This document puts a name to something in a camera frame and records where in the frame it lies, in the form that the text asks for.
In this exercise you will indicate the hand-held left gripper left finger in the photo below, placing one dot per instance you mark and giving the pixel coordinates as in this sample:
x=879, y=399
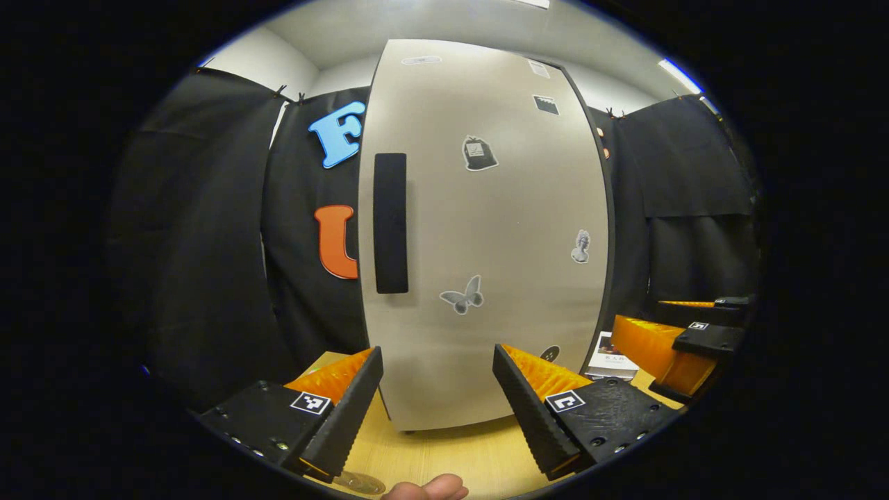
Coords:
x=347, y=417

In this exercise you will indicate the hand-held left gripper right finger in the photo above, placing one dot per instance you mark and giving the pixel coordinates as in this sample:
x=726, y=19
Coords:
x=528, y=417

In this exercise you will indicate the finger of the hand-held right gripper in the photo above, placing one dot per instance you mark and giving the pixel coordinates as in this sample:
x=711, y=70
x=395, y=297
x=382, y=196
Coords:
x=694, y=312
x=708, y=340

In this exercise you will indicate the round brown coaster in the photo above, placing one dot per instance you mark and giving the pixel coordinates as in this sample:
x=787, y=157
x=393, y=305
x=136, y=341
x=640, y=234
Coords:
x=361, y=483

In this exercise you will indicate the grey cabinet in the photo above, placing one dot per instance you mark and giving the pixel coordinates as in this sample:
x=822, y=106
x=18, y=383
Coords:
x=589, y=111

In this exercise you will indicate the white printed box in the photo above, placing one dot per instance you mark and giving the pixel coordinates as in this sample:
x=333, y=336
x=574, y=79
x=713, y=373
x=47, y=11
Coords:
x=611, y=361

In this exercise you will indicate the black backdrop cloth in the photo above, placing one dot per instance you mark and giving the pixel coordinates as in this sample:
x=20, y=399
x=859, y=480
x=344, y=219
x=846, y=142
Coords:
x=194, y=243

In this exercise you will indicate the ceiling light strip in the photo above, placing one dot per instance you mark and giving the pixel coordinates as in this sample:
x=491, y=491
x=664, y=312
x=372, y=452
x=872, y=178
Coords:
x=531, y=3

